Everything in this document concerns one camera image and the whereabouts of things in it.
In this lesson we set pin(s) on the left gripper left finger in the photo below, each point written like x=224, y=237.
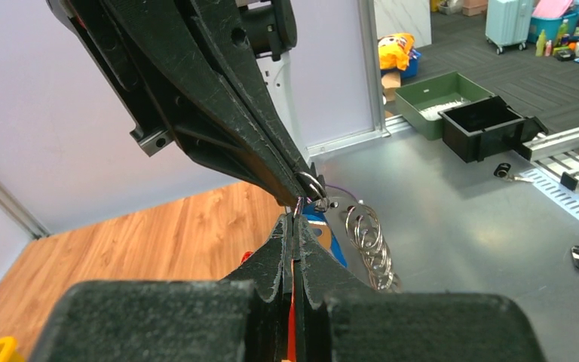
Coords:
x=242, y=317

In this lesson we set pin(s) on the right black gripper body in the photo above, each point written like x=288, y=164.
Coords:
x=90, y=22

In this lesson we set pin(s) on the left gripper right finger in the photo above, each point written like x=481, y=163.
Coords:
x=409, y=325

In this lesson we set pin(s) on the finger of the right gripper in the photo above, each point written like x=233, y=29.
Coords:
x=179, y=86
x=236, y=36

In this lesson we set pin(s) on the metal key organizer with rings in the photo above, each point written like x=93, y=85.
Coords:
x=369, y=245

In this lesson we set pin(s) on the key with blue tag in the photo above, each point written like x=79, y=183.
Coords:
x=319, y=210

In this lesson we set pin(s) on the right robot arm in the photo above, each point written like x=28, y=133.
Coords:
x=282, y=85

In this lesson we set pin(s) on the yellow plush toy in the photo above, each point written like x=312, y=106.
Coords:
x=394, y=51

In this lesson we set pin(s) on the green plastic bin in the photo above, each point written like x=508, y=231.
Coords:
x=420, y=103

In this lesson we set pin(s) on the black plastic bin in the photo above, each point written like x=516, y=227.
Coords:
x=477, y=130

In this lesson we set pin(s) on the mint green suitcase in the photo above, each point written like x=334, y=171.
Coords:
x=507, y=23

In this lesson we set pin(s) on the aluminium profile rail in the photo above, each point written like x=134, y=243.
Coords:
x=544, y=146

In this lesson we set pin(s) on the slotted grey cable duct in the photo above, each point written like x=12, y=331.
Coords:
x=548, y=186

